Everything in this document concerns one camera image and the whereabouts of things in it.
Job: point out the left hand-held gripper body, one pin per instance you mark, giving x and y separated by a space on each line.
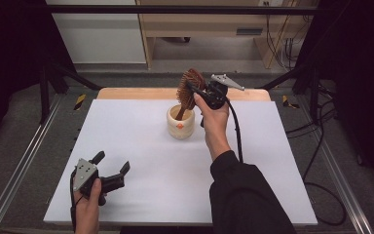
84 172

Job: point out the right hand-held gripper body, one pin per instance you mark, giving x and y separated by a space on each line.
216 94

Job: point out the brown wooden hairbrush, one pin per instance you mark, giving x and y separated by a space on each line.
182 93

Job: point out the cream ceramic cup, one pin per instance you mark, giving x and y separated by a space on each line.
180 131

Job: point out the person's right hand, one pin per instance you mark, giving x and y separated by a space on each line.
216 130

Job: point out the person's left hand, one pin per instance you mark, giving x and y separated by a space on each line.
89 211

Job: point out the white table board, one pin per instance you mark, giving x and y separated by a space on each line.
162 182

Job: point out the yellow black hazard tape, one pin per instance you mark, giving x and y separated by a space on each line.
287 102
80 101

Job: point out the light wooden table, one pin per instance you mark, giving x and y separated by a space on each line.
136 93

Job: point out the light wooden desk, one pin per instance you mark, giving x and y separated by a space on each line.
201 24

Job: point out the white cabinet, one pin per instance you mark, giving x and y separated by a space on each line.
100 35

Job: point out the dark curtain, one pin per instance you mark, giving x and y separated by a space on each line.
363 65
9 48

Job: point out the aluminium frame rail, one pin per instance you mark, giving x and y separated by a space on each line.
344 191
19 162

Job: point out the black frame strut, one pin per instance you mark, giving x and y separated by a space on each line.
44 97
314 94

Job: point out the black horizontal frame bar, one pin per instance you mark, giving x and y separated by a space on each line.
175 9

